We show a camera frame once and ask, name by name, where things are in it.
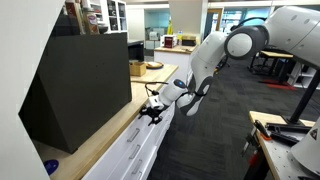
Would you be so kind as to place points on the white shelf unit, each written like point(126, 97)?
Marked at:
point(110, 14)

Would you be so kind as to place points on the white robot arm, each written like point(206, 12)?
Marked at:
point(293, 29)

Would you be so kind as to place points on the black camera stand pole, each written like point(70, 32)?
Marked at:
point(294, 118)

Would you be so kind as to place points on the blue round object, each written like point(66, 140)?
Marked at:
point(51, 166)

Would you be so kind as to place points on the red box on counter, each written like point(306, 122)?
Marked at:
point(168, 41)

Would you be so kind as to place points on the black tools on table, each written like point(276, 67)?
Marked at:
point(276, 131)

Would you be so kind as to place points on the silver drawer handle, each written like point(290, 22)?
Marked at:
point(135, 151)
point(138, 165)
point(134, 134)

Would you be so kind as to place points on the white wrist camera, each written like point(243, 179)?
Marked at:
point(155, 103)

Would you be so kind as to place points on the white cone shaped object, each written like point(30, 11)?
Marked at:
point(307, 150)

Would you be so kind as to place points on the silver top drawer handle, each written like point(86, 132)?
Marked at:
point(134, 134)

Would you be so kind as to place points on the wooden stick on counter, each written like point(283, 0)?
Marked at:
point(142, 81)

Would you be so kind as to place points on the white topmost drawer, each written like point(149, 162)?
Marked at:
point(133, 136)

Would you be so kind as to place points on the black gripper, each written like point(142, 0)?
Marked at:
point(153, 113)

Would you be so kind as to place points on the small cardboard box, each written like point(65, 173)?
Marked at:
point(137, 68)

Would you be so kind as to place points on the round brown plate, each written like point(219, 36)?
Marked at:
point(154, 65)

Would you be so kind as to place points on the large black box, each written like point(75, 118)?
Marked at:
point(81, 82)

